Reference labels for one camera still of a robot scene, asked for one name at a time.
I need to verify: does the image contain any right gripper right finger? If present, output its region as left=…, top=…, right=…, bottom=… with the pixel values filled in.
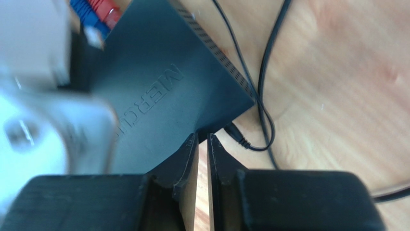
left=207, top=134, right=385, bottom=231

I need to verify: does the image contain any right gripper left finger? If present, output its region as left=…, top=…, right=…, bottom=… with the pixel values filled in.
left=1, top=134, right=199, bottom=231

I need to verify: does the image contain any black network switch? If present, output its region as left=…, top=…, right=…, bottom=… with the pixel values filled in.
left=72, top=0, right=255, bottom=174

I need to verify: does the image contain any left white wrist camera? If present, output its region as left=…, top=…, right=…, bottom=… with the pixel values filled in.
left=0, top=0, right=117, bottom=217

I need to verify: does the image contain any black adapter power cord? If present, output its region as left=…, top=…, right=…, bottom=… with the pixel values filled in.
left=211, top=0, right=410, bottom=203

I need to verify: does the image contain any blue ethernet cable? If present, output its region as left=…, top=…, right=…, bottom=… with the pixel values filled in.
left=68, top=0, right=111, bottom=50

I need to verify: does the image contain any red ethernet cable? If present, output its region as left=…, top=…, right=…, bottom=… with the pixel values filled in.
left=88, top=0, right=124, bottom=30

